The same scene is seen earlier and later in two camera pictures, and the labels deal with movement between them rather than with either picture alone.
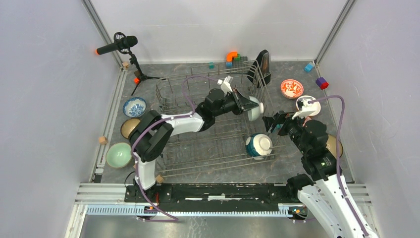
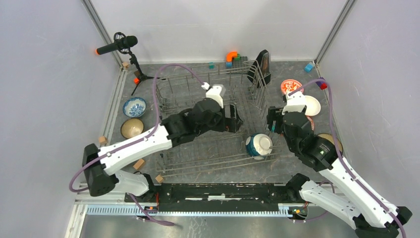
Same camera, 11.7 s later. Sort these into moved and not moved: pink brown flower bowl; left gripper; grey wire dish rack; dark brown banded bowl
Moved: left gripper
Not moved: dark brown banded bowl; grey wire dish rack; pink brown flower bowl
